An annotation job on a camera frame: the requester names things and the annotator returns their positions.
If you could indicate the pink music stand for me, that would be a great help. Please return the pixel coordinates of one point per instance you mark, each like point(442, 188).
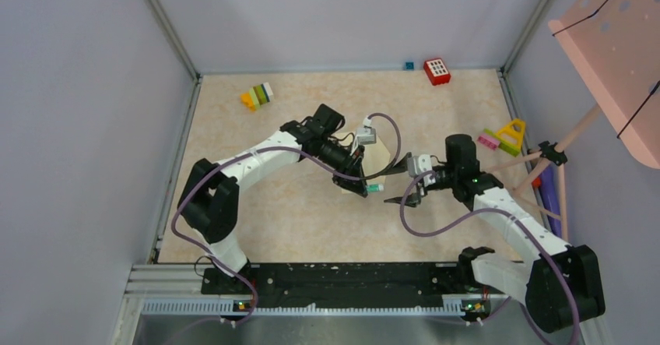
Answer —
point(592, 76)

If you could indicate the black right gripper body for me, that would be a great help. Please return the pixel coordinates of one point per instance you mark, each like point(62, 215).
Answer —
point(447, 172)

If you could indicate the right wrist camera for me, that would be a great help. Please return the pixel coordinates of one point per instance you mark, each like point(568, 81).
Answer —
point(417, 165)

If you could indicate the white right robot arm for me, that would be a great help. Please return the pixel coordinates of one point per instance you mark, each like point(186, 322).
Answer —
point(515, 229)

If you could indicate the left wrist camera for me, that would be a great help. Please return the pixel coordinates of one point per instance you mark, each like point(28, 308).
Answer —
point(365, 134)

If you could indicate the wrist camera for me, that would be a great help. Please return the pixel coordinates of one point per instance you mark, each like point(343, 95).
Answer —
point(365, 134)
point(417, 165)

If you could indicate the purple rolled mat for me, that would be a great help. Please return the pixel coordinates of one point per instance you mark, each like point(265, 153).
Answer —
point(548, 193)

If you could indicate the pink toy brick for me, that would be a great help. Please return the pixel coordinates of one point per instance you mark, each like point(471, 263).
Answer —
point(489, 140)

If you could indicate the yellow triangle toy block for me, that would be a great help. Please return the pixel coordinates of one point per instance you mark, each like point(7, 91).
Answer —
point(511, 137)

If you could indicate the cream yellow envelope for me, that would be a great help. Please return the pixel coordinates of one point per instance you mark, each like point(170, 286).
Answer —
point(376, 158)

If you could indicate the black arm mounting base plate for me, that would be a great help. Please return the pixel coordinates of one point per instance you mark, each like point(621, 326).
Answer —
point(369, 285)

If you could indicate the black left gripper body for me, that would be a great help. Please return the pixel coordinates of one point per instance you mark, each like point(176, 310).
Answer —
point(338, 157)

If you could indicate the red grid toy block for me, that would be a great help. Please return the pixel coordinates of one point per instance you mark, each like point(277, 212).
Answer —
point(437, 72)

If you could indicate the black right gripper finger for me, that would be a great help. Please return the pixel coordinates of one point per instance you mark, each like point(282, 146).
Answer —
point(400, 167)
point(411, 200)

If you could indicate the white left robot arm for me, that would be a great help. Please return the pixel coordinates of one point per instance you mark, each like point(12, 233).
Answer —
point(209, 203)

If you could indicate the striped toy block stack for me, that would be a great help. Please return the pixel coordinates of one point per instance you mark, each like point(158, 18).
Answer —
point(257, 96)

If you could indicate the aluminium frame rail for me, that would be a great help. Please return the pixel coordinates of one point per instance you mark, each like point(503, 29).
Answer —
point(175, 289)

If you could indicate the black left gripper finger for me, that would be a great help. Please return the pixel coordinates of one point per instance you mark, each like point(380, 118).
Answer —
point(356, 187)
point(357, 165)

